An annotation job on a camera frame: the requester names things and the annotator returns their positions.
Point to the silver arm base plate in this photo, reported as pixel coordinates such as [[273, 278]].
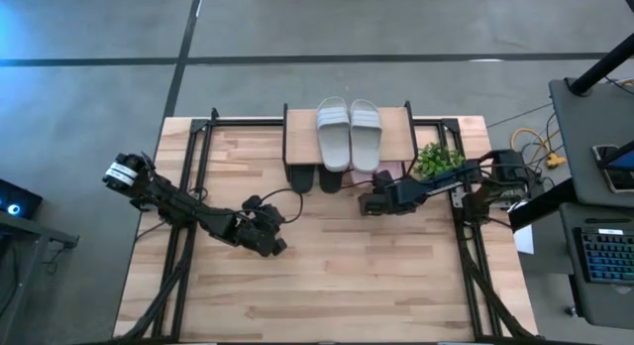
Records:
[[458, 198]]

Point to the grey metal stand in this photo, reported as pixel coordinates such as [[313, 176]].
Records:
[[30, 233]]

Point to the grey slide sandal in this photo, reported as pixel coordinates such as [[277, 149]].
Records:
[[365, 137], [333, 137]]

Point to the green plant in white pot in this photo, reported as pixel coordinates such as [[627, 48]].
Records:
[[438, 159]]

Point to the white paper sheet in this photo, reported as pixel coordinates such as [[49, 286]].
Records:
[[524, 241]]

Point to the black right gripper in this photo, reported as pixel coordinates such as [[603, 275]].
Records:
[[396, 196]]

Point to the black metal rig frame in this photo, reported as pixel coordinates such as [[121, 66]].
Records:
[[176, 285]]

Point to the grey side desk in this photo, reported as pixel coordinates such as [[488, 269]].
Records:
[[584, 137]]

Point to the wooden shelf with black frame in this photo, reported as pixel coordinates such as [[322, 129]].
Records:
[[302, 137]]

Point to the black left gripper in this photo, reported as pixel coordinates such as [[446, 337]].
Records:
[[260, 233]]

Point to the black smartphone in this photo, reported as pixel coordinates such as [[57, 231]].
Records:
[[616, 179]]

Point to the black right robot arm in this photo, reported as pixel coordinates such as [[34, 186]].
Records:
[[448, 182]]

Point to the grey keyboard desk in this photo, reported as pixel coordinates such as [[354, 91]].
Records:
[[602, 305]]

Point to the black slide sandal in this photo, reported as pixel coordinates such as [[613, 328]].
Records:
[[330, 181], [302, 179]]

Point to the black device with blue light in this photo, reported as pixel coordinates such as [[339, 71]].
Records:
[[17, 201]]

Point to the black pole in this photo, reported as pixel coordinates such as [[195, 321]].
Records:
[[602, 67]]

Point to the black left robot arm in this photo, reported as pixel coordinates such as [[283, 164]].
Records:
[[173, 206]]

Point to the backlit computer keyboard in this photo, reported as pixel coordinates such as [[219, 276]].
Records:
[[609, 258]]

